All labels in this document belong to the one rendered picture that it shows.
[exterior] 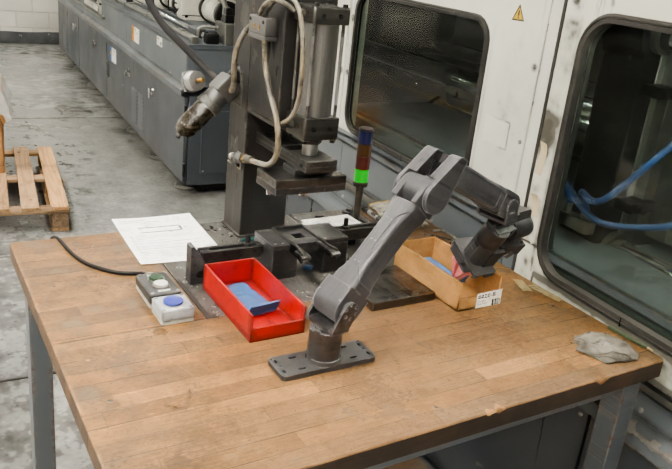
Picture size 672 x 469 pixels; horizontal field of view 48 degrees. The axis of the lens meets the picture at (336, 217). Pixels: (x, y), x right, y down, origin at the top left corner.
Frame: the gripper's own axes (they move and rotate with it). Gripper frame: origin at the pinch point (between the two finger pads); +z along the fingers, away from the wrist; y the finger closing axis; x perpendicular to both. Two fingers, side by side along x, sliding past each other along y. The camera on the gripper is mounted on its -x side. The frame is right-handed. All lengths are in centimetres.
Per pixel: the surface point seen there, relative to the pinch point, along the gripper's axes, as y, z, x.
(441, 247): 12.1, 5.3, -5.6
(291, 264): 16.0, 10.5, 33.3
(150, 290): 14, 10, 67
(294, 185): 26.0, -5.9, 34.5
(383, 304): -3.0, 1.2, 21.3
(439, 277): -0.1, -1.7, 5.9
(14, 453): 34, 132, 84
